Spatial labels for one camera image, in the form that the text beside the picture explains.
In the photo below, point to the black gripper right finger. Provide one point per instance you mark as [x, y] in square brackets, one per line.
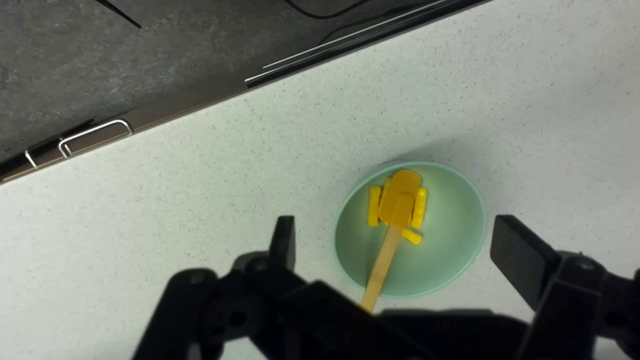
[520, 256]

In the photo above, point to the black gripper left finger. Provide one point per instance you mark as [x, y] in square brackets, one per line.
[283, 241]

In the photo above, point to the light green bowl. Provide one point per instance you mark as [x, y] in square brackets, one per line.
[446, 267]

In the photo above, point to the wooden spatula with yellow head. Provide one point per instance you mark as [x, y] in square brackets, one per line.
[386, 261]

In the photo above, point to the yellow food stick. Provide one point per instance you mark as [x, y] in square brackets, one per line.
[419, 209]
[413, 237]

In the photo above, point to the brown wooden drawer front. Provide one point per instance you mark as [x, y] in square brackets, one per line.
[167, 113]

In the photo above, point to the black dishwasher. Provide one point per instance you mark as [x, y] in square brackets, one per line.
[373, 26]

